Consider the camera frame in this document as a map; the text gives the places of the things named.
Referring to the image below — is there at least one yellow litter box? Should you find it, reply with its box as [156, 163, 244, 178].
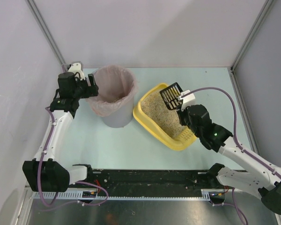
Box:
[133, 83, 196, 151]

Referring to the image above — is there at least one black slotted litter scoop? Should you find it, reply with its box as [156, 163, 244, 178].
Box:
[159, 82, 183, 110]

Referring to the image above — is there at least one grey trash bin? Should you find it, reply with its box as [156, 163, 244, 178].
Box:
[101, 98, 134, 128]

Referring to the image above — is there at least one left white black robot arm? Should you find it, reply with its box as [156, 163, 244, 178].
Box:
[22, 72, 98, 192]

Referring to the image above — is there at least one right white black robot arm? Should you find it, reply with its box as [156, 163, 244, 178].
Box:
[176, 105, 281, 215]

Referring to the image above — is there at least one beige cat litter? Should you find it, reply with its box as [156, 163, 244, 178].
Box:
[141, 90, 187, 139]

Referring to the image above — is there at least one pink plastic bin liner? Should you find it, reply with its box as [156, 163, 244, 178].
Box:
[86, 65, 139, 117]

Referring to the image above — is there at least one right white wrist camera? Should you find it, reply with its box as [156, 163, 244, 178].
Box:
[177, 90, 196, 111]

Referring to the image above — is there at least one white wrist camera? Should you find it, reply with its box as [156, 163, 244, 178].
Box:
[67, 62, 86, 80]
[177, 90, 196, 111]

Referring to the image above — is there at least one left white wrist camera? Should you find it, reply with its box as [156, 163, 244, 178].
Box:
[67, 62, 86, 80]

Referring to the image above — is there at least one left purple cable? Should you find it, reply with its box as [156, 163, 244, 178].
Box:
[38, 63, 68, 208]

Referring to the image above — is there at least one grey slotted cable duct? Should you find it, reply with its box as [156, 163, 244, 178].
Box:
[34, 189, 222, 200]

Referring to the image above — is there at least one left aluminium frame post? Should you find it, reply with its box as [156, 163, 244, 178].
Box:
[25, 0, 67, 72]

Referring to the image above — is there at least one aluminium frame post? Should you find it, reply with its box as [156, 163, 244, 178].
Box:
[230, 0, 276, 71]
[25, 0, 67, 72]

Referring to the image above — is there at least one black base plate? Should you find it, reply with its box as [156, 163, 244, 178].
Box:
[84, 169, 224, 198]

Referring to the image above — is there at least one right aluminium frame post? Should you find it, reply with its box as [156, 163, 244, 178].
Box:
[230, 0, 276, 71]

